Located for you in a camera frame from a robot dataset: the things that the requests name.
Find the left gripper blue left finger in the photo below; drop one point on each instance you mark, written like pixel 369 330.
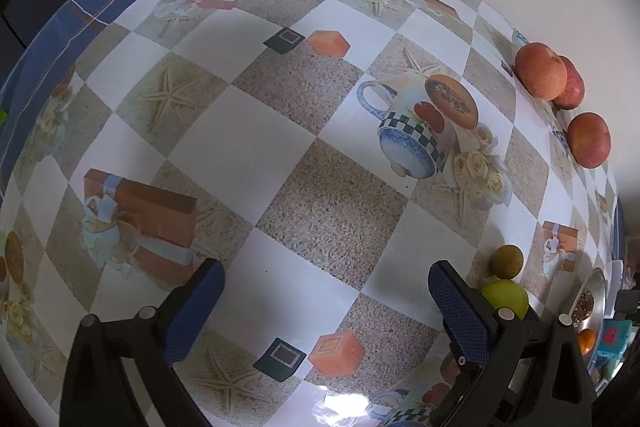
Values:
pixel 187 308

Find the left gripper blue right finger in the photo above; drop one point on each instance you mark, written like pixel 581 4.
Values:
pixel 468 317

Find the green pear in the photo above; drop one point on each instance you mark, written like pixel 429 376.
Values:
pixel 507 294

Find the small olive round fruit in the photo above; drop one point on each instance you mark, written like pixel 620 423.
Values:
pixel 506 262

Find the small orange in bowl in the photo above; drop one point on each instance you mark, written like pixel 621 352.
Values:
pixel 586 339

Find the silver metal bowl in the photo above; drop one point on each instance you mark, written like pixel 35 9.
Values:
pixel 597 284

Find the teal toy box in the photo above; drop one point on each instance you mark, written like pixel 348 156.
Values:
pixel 614 339

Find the red apple near edge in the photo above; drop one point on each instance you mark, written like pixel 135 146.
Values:
pixel 589 140

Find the checkered printed tablecloth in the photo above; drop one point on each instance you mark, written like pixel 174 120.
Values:
pixel 326 152

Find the dark red apple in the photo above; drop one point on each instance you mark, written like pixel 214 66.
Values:
pixel 574 91

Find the pale red apple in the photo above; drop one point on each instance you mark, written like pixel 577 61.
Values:
pixel 541 71

